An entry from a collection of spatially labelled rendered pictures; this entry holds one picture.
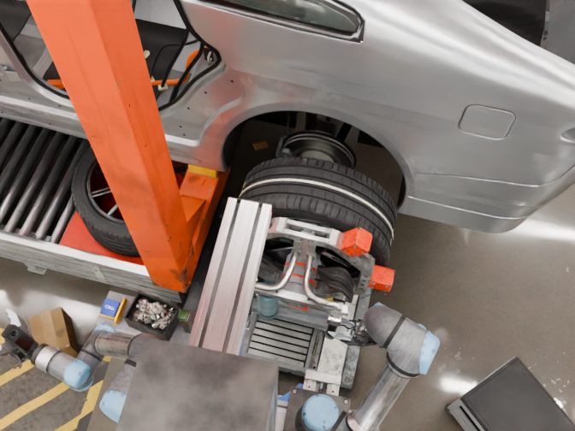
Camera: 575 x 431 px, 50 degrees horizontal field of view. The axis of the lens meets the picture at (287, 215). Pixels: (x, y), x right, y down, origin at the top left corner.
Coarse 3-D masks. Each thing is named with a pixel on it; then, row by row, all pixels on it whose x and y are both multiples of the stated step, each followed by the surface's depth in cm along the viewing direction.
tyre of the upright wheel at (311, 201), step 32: (288, 160) 235; (320, 160) 232; (256, 192) 235; (288, 192) 226; (320, 192) 225; (352, 192) 228; (384, 192) 238; (352, 224) 224; (384, 224) 237; (384, 256) 238
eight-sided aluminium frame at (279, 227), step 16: (272, 224) 227; (288, 224) 226; (304, 224) 225; (304, 240) 225; (320, 240) 222; (336, 240) 222; (368, 256) 234; (272, 272) 270; (368, 272) 233; (320, 288) 267
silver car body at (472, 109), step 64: (0, 0) 319; (192, 0) 196; (256, 0) 192; (320, 0) 188; (384, 0) 186; (448, 0) 188; (512, 0) 312; (0, 64) 252; (192, 64) 249; (256, 64) 210; (320, 64) 202; (384, 64) 196; (448, 64) 191; (512, 64) 189; (64, 128) 282; (192, 128) 258; (384, 128) 222; (448, 128) 213; (512, 128) 205; (448, 192) 247; (512, 192) 236
